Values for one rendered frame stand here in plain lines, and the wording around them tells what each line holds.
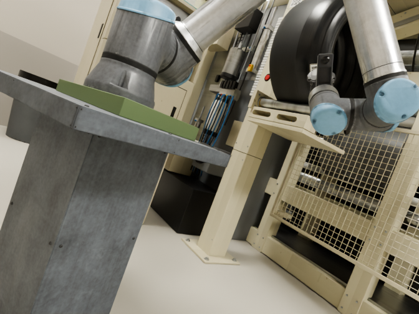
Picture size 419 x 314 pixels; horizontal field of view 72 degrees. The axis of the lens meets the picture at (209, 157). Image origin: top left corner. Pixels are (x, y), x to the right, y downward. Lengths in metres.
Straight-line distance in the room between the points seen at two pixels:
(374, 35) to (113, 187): 0.70
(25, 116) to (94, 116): 2.63
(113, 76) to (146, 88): 0.09
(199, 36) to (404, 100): 0.58
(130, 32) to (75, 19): 3.15
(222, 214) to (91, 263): 0.96
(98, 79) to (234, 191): 1.06
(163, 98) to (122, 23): 0.91
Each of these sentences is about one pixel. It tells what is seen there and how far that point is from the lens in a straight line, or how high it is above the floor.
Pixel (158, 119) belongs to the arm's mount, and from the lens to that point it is 0.74.
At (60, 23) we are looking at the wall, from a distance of 3.86.
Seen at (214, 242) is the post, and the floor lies 0.09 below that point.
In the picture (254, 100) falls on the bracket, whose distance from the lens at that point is 1.54.
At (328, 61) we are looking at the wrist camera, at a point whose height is 0.98.
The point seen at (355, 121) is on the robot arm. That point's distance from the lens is 0.88.
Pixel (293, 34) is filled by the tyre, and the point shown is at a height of 1.17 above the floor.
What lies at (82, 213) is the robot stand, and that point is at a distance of 0.74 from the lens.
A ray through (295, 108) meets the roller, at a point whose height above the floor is 0.89.
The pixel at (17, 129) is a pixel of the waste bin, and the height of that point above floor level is 0.10.
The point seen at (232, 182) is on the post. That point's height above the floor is 0.44.
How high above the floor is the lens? 0.62
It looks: 3 degrees down
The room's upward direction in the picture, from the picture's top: 21 degrees clockwise
